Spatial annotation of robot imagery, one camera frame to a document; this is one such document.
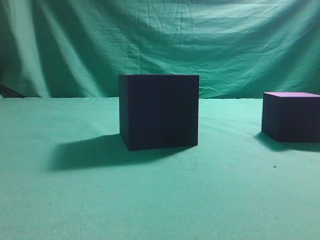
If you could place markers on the green backdrop cloth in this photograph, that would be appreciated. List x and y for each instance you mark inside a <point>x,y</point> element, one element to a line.
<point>239,48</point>

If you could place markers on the small purple cube block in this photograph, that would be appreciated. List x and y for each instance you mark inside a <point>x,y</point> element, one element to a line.
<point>292,117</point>

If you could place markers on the large dark cube box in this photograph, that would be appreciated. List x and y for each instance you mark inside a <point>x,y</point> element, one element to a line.
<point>158,110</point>

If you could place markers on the green table cloth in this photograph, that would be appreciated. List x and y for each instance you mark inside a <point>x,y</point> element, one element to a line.
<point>65,174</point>

